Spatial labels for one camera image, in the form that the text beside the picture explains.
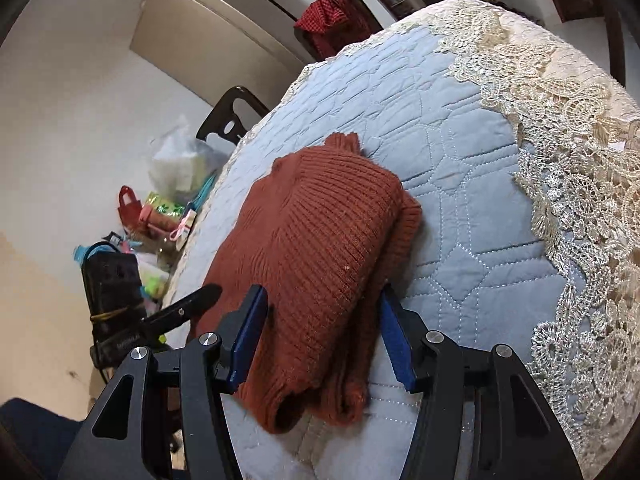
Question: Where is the rust red knit sweater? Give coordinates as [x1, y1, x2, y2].
[191, 132, 422, 434]

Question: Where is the dark chair with red garment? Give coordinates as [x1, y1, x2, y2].
[294, 0, 384, 61]

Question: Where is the red checked garment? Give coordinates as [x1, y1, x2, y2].
[293, 0, 364, 60]

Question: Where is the red small gift bag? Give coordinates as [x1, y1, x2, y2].
[117, 185, 142, 232]

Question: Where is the black bag on table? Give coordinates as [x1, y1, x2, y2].
[80, 240, 145, 344]

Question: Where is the pink white small box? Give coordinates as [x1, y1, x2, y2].
[169, 208, 198, 252]

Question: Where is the green patterned packet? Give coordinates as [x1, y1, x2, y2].
[145, 192, 184, 219]

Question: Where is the dark wooden chair left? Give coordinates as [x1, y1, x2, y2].
[195, 86, 269, 145]

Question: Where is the light blue quilted lace cloth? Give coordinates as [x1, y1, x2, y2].
[168, 0, 639, 479]

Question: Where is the white plastic bag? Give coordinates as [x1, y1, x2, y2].
[146, 115, 230, 204]

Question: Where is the dark blue sleeve forearm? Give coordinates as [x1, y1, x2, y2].
[0, 398, 81, 479]

